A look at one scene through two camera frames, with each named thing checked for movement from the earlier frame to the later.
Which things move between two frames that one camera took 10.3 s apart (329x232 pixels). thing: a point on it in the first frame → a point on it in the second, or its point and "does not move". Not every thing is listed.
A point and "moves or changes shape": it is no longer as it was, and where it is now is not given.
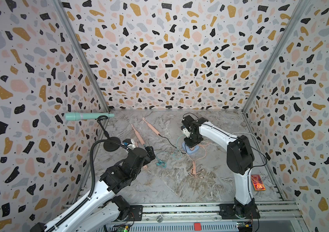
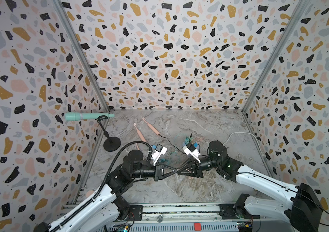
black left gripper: (150, 158) → (159, 175)
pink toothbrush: (157, 133) does not move
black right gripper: (187, 140) → (194, 168)
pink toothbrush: (138, 136) moves or changes shape
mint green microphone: (76, 116) does not move
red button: (197, 226) does not move
